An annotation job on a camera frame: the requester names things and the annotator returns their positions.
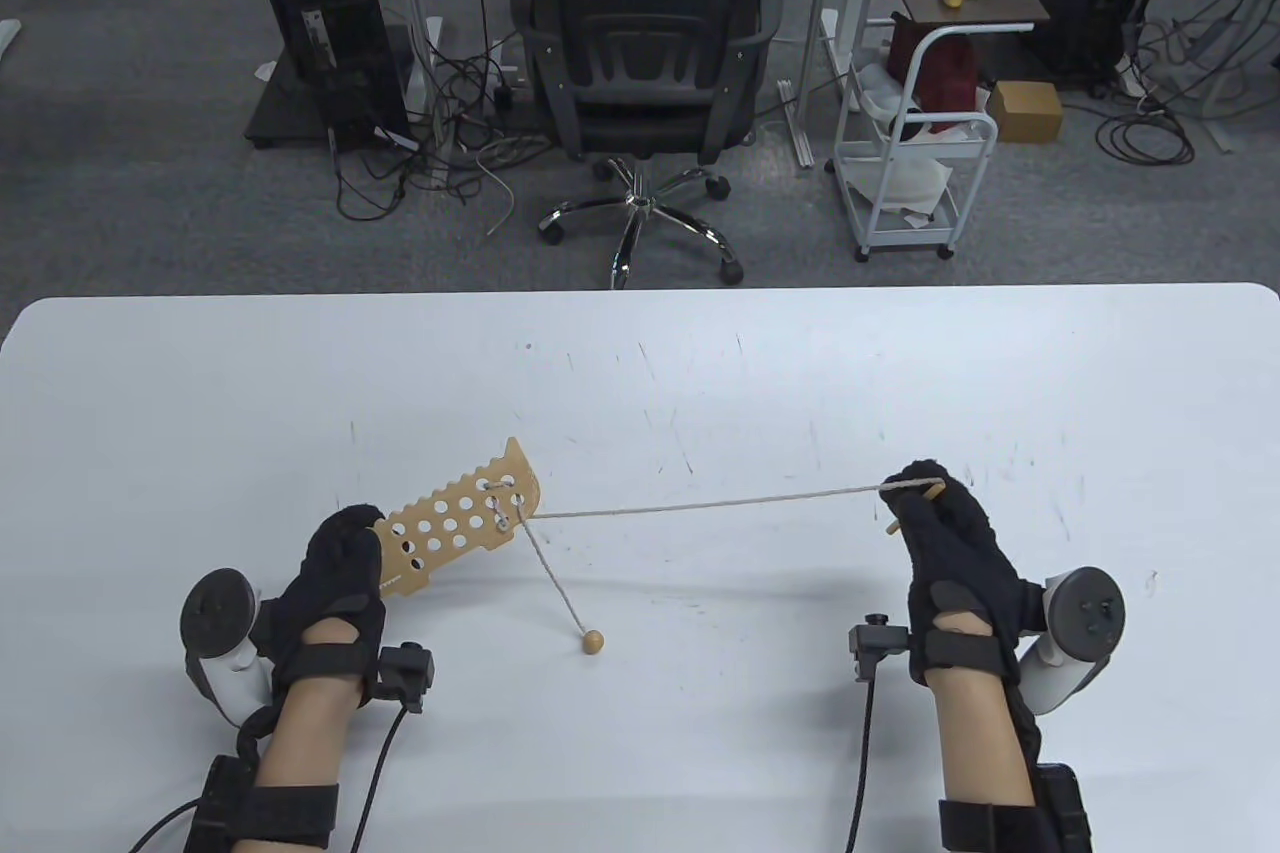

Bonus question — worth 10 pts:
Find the person's left hand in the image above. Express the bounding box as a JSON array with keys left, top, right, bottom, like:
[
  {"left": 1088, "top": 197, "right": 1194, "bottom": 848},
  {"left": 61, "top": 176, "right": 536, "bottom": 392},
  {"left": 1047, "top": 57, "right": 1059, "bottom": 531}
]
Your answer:
[{"left": 248, "top": 505, "right": 389, "bottom": 709}]

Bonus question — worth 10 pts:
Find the person's right hand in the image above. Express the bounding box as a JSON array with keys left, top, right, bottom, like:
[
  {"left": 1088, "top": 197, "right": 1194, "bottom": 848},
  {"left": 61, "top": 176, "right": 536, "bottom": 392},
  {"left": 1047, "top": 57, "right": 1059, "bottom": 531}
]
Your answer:
[{"left": 880, "top": 460, "right": 1046, "bottom": 689}]

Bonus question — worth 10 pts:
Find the wooden crocodile lacing toy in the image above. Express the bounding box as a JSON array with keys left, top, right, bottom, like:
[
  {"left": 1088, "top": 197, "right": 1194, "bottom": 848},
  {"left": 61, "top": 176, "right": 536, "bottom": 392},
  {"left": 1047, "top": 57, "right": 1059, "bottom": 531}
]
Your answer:
[{"left": 372, "top": 437, "right": 543, "bottom": 599}]

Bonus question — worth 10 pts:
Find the beige lacing rope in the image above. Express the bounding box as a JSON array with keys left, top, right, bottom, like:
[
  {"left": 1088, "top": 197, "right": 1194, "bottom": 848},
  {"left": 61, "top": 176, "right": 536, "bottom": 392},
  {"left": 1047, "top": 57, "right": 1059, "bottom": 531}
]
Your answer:
[{"left": 488, "top": 480, "right": 946, "bottom": 639}]

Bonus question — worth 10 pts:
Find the person's left forearm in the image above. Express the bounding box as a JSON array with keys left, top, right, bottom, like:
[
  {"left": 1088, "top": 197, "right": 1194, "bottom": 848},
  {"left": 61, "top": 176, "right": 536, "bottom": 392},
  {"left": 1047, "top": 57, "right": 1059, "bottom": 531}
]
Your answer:
[{"left": 252, "top": 618, "right": 371, "bottom": 853}]

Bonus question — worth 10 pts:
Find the person's right forearm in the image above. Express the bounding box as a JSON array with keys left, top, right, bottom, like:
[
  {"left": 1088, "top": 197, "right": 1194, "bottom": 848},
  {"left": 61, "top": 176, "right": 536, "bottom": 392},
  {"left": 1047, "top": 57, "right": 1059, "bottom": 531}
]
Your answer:
[{"left": 925, "top": 668, "right": 1039, "bottom": 853}]

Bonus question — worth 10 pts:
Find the black and white tracking controller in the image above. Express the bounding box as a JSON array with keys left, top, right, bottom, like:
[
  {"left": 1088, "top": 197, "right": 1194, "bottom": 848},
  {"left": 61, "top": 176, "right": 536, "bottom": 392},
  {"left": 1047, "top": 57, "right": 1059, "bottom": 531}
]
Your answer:
[
  {"left": 1015, "top": 567, "right": 1126, "bottom": 716},
  {"left": 180, "top": 569, "right": 267, "bottom": 726}
]

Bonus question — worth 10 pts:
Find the white rolling cart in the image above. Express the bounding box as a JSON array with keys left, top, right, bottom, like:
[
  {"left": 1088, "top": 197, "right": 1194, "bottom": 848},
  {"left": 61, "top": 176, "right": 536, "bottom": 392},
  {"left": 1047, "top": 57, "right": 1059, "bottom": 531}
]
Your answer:
[{"left": 828, "top": 8, "right": 999, "bottom": 264}]

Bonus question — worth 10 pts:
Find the white crumpled paper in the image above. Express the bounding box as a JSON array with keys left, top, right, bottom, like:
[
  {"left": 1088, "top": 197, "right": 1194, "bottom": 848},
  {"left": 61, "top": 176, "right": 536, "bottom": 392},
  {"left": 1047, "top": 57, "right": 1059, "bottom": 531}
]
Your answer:
[{"left": 845, "top": 155, "right": 951, "bottom": 214}]

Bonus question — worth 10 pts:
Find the brown cardboard box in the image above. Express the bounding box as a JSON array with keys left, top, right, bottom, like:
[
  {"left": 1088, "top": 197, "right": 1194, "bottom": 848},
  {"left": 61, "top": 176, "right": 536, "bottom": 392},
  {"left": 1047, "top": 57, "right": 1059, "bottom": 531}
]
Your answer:
[{"left": 988, "top": 81, "right": 1064, "bottom": 142}]

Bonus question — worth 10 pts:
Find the dark red bag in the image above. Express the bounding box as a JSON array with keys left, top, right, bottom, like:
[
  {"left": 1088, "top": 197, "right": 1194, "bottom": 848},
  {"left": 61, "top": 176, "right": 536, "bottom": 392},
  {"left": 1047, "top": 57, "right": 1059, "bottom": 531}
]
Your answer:
[{"left": 888, "top": 13, "right": 983, "bottom": 132}]

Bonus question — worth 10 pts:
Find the black mesh office chair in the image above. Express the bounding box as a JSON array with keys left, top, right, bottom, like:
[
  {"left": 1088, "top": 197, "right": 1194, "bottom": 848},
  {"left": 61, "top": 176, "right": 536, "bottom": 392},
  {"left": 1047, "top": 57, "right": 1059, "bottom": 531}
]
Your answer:
[{"left": 510, "top": 0, "right": 784, "bottom": 289}]

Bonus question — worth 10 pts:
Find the black computer tower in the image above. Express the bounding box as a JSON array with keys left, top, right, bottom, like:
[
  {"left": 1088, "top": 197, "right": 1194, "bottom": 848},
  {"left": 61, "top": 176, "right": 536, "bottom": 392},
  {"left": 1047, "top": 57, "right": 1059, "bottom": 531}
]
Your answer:
[{"left": 268, "top": 0, "right": 419, "bottom": 156}]

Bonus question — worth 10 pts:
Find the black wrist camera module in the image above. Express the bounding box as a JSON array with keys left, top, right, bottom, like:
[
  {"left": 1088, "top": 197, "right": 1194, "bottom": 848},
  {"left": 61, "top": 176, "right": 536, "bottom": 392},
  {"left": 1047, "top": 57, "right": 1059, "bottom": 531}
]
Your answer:
[
  {"left": 848, "top": 615, "right": 909, "bottom": 684},
  {"left": 378, "top": 643, "right": 437, "bottom": 714}
]

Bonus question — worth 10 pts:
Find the black glove cable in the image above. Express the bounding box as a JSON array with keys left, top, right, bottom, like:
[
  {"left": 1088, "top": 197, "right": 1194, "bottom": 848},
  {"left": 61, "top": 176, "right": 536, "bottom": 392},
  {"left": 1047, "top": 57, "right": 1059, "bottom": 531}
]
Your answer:
[{"left": 235, "top": 703, "right": 283, "bottom": 759}]

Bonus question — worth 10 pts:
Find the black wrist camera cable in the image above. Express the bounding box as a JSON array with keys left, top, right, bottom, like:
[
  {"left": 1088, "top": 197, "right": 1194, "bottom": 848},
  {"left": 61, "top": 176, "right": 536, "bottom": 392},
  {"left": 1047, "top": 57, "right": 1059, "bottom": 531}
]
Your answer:
[
  {"left": 350, "top": 705, "right": 409, "bottom": 853},
  {"left": 845, "top": 678, "right": 879, "bottom": 853}
]

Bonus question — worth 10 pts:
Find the black forearm strapped pack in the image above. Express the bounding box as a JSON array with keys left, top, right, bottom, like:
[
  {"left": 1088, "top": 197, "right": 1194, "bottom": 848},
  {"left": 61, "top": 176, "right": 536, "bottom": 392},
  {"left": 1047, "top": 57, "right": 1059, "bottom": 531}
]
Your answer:
[
  {"left": 1005, "top": 693, "right": 1093, "bottom": 853},
  {"left": 185, "top": 755, "right": 259, "bottom": 853}
]

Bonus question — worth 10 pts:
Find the black looped pack cable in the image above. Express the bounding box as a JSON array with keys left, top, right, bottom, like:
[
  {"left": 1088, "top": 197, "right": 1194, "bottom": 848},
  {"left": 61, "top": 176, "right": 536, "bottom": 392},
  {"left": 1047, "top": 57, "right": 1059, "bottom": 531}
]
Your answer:
[{"left": 130, "top": 798, "right": 201, "bottom": 853}]

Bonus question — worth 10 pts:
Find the white floor cable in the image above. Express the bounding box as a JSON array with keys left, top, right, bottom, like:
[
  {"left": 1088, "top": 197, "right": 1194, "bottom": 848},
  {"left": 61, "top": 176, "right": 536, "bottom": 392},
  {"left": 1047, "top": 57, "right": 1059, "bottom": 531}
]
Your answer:
[{"left": 475, "top": 143, "right": 516, "bottom": 236}]

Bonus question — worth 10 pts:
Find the coiled black floor cable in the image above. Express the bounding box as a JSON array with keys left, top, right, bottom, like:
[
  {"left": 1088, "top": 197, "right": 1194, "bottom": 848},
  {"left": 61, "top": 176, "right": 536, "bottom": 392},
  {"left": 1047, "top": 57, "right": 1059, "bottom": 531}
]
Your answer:
[{"left": 1095, "top": 108, "right": 1196, "bottom": 166}]

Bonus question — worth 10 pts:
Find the tangle of black cables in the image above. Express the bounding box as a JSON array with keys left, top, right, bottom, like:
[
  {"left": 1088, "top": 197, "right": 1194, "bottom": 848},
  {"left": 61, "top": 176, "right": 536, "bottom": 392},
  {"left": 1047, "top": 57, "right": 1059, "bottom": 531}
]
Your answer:
[{"left": 335, "top": 13, "right": 561, "bottom": 224}]

